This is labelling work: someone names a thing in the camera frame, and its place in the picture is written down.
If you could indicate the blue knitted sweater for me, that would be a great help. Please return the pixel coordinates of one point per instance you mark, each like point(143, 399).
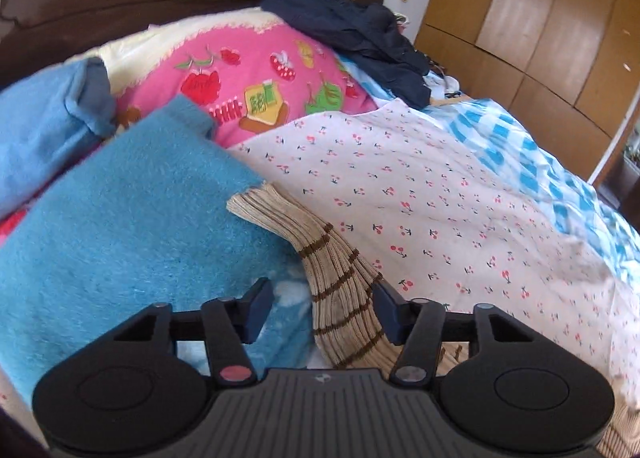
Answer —
point(125, 238)

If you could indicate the beige striped knit garment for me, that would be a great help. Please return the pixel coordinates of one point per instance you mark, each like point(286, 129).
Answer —
point(340, 288)

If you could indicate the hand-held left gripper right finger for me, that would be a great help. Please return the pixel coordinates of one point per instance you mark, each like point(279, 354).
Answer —
point(387, 310)

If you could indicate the dark navy clothes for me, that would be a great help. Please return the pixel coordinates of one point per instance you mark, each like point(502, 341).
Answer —
point(360, 33)

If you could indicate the blue white checked cloth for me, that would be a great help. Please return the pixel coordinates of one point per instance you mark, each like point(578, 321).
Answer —
point(525, 148)

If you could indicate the pink printed blanket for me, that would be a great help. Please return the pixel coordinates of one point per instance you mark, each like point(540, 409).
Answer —
point(260, 83)

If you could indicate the wooden wardrobe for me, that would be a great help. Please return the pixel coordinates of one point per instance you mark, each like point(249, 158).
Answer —
point(540, 13)

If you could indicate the cherry print white sheet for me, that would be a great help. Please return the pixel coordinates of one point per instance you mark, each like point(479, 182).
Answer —
point(425, 188)

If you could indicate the light blue garment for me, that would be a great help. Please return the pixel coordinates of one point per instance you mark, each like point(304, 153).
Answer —
point(40, 128)

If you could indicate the blue white fleece blanket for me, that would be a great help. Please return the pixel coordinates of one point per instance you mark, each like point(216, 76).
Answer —
point(285, 303)

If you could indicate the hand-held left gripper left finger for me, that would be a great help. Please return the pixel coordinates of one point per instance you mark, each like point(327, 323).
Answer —
point(260, 305)

